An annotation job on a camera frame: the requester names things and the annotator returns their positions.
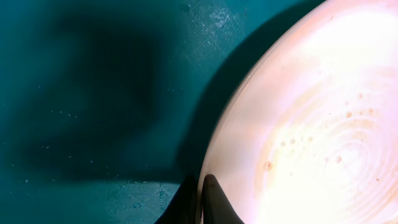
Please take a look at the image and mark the white plate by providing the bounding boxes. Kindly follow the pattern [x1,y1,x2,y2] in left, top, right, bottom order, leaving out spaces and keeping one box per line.
[200,0,397,223]

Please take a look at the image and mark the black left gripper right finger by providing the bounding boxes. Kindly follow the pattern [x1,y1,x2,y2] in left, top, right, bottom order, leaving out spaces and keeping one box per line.
[201,174,244,224]

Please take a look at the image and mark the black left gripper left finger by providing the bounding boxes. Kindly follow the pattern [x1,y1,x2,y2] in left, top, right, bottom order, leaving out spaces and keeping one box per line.
[155,176,198,224]

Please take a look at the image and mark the teal plastic tray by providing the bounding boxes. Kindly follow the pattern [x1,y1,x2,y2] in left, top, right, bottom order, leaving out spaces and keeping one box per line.
[1,0,318,223]

